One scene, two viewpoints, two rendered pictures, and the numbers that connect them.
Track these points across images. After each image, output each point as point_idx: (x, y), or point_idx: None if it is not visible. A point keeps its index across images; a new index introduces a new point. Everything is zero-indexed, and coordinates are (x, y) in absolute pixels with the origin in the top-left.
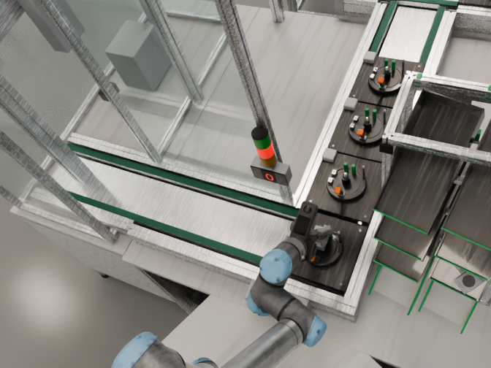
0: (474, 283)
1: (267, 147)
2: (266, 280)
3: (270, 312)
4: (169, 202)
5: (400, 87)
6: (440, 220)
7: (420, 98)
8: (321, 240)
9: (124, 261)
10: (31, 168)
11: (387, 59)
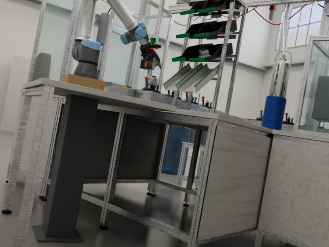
0: (204, 48)
1: (152, 44)
2: None
3: (128, 32)
4: None
5: (210, 107)
6: (200, 29)
7: (205, 1)
8: (155, 61)
9: (58, 95)
10: (72, 24)
11: (209, 102)
